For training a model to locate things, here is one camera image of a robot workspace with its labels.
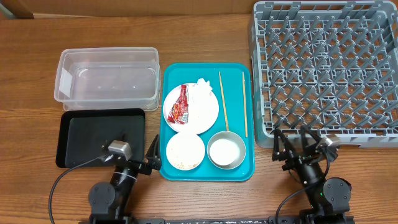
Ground teal plastic serving tray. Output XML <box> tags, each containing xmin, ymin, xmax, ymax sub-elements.
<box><xmin>159</xmin><ymin>63</ymin><xmax>255</xmax><ymax>182</ymax></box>

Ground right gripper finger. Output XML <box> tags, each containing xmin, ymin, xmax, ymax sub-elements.
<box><xmin>299</xmin><ymin>126</ymin><xmax>321</xmax><ymax>156</ymax></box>
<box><xmin>272</xmin><ymin>128</ymin><xmax>294</xmax><ymax>161</ymax></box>

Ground grey plastic dish rack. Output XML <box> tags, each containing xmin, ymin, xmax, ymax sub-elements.
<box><xmin>248</xmin><ymin>1</ymin><xmax>397</xmax><ymax>147</ymax></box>

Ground black rectangular tray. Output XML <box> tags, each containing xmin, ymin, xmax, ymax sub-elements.
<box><xmin>55</xmin><ymin>109</ymin><xmax>145</xmax><ymax>168</ymax></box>

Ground left wooden chopstick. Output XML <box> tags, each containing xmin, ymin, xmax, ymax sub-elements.
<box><xmin>218</xmin><ymin>71</ymin><xmax>229</xmax><ymax>131</ymax></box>

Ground clear plastic waste bin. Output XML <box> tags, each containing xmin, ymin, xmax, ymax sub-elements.
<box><xmin>53</xmin><ymin>47</ymin><xmax>160</xmax><ymax>111</ymax></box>

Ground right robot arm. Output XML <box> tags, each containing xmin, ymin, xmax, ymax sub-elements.
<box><xmin>272</xmin><ymin>126</ymin><xmax>354</xmax><ymax>223</ymax></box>

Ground wooden chopstick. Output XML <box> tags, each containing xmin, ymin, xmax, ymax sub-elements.
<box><xmin>242</xmin><ymin>72</ymin><xmax>248</xmax><ymax>138</ymax></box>
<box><xmin>218</xmin><ymin>71</ymin><xmax>229</xmax><ymax>131</ymax></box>

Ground large white round plate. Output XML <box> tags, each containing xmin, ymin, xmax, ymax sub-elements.
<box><xmin>166</xmin><ymin>83</ymin><xmax>220</xmax><ymax>134</ymax></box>

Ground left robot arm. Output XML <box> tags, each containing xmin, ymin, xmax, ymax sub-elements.
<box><xmin>88</xmin><ymin>135</ymin><xmax>162</xmax><ymax>223</ymax></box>

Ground red sauce packet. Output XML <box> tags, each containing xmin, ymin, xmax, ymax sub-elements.
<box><xmin>167</xmin><ymin>85</ymin><xmax>188</xmax><ymax>124</ymax></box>

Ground grey bowl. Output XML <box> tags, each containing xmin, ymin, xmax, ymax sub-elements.
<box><xmin>207</xmin><ymin>131</ymin><xmax>246</xmax><ymax>170</ymax></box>

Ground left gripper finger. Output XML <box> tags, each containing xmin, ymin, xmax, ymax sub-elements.
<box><xmin>102</xmin><ymin>134</ymin><xmax>127</xmax><ymax>149</ymax></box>
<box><xmin>146</xmin><ymin>134</ymin><xmax>162</xmax><ymax>170</ymax></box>

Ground white paper napkin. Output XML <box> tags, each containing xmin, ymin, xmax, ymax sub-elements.
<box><xmin>195</xmin><ymin>78</ymin><xmax>212</xmax><ymax>94</ymax></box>

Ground right wooden chopstick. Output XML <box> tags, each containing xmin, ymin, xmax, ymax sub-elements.
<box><xmin>242</xmin><ymin>72</ymin><xmax>248</xmax><ymax>138</ymax></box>

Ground white cup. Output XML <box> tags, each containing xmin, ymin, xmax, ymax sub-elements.
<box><xmin>210</xmin><ymin>139</ymin><xmax>240</xmax><ymax>166</ymax></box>

